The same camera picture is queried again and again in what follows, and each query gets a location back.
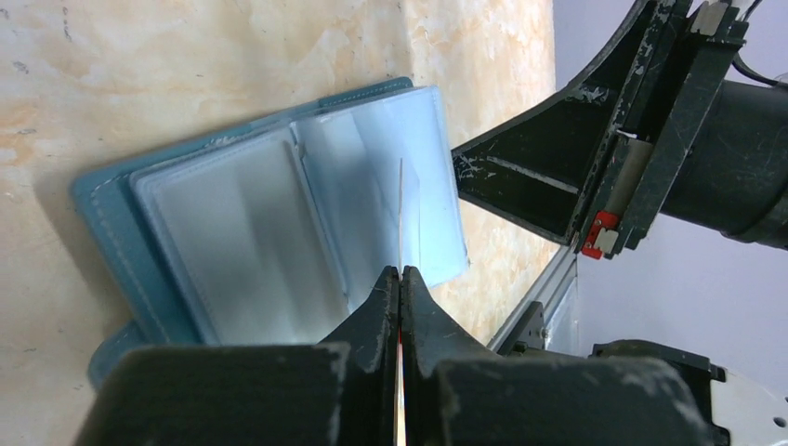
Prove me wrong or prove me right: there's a blue card holder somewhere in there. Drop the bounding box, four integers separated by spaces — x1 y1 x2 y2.
71 77 468 387

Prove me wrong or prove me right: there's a gold card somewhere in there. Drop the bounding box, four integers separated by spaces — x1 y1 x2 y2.
395 158 407 445

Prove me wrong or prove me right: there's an aluminium frame rail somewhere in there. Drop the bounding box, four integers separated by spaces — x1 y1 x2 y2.
487 247 582 356

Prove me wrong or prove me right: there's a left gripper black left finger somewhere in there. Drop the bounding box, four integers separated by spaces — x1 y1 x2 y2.
76 267 400 445

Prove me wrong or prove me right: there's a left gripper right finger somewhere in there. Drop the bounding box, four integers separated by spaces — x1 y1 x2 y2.
401 267 714 445

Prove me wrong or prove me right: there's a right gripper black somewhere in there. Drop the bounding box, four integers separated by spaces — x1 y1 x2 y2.
451 1 787 259

